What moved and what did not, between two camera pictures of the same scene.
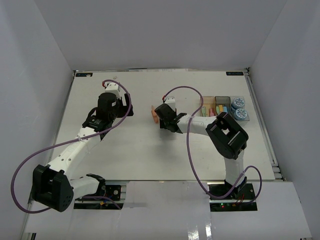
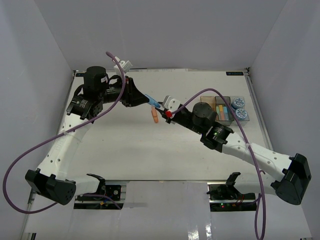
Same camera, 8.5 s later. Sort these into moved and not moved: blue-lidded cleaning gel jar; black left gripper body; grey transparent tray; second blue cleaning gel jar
Moved: black left gripper body
Not moved: blue-lidded cleaning gel jar; second blue cleaning gel jar; grey transparent tray
